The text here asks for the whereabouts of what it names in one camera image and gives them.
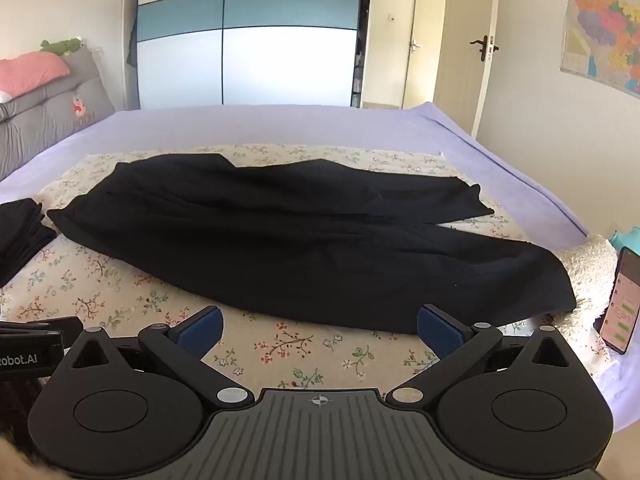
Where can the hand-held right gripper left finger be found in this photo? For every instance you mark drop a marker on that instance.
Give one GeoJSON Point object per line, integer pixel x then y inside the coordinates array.
{"type": "Point", "coordinates": [202, 334]}

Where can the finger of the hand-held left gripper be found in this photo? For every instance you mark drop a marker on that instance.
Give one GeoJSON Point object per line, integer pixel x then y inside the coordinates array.
{"type": "Point", "coordinates": [62, 326]}

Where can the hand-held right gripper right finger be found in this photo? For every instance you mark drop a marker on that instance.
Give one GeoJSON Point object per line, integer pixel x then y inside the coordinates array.
{"type": "Point", "coordinates": [438, 334]}

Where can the black pants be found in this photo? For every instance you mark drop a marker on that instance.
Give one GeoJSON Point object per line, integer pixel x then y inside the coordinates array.
{"type": "Point", "coordinates": [280, 240]}

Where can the floral bed sheet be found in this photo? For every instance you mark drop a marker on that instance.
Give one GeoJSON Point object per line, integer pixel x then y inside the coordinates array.
{"type": "Point", "coordinates": [125, 290]}

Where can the stack of folded black clothes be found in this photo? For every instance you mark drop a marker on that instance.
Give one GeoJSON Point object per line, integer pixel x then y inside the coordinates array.
{"type": "Point", "coordinates": [20, 240]}

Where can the white fluffy blanket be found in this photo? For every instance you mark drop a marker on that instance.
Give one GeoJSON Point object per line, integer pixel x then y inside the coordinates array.
{"type": "Point", "coordinates": [585, 280]}

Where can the black smartphone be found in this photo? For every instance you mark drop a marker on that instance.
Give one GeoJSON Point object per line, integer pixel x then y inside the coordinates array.
{"type": "Point", "coordinates": [621, 305]}

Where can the teal object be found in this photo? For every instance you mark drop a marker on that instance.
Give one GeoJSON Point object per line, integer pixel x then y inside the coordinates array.
{"type": "Point", "coordinates": [627, 239]}

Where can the purple bed sheet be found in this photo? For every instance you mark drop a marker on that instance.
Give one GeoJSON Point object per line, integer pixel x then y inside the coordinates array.
{"type": "Point", "coordinates": [310, 125]}

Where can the pink pillow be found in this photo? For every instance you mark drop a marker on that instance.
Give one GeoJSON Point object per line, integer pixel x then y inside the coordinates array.
{"type": "Point", "coordinates": [27, 72]}

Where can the green plush toy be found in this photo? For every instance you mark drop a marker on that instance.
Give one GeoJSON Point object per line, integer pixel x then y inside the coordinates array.
{"type": "Point", "coordinates": [60, 46]}

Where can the cream room door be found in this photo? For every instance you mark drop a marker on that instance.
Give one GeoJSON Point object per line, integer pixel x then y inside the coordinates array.
{"type": "Point", "coordinates": [467, 50]}

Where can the white hallway door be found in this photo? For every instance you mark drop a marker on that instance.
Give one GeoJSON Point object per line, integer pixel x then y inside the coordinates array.
{"type": "Point", "coordinates": [419, 45]}

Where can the white and blue wardrobe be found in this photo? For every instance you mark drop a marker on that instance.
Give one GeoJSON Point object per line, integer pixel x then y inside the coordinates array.
{"type": "Point", "coordinates": [245, 35]}

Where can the colourful wall map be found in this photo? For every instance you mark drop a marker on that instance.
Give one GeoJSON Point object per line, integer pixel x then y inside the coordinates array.
{"type": "Point", "coordinates": [602, 25]}

